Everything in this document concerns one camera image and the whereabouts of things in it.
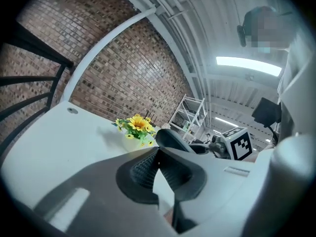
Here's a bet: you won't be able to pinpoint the ceiling light panel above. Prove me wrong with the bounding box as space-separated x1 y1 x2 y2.
214 117 239 127
216 56 282 78

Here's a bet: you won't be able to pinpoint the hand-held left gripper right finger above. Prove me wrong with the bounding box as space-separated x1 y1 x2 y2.
157 147 275 235

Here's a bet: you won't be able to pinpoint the person's right forearm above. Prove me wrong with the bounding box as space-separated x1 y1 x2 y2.
246 138 278 162

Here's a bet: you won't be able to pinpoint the person's head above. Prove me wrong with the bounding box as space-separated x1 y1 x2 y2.
243 5 297 54

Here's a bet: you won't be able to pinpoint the person's grey shirt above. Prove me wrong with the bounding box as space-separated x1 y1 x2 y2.
276 33 316 143

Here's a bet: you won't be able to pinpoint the black metal railing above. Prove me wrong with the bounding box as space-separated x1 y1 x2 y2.
0 21 75 155

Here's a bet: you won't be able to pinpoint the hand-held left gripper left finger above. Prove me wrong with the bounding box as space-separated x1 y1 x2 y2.
32 147 180 237

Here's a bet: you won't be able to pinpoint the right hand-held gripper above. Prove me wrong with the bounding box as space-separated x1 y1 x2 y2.
189 126 254 161

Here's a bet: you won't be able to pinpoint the white pillar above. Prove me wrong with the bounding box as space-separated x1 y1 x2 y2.
61 5 158 104

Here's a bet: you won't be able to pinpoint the white shelf unit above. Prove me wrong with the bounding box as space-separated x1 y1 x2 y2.
169 94 208 143

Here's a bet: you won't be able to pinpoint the white table with grommet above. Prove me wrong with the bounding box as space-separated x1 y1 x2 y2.
0 100 257 232

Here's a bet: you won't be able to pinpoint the yellow sunflowers in white pot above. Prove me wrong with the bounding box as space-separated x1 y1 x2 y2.
115 114 159 153

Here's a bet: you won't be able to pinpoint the black head-mounted camera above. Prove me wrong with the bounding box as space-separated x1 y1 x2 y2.
236 25 247 48

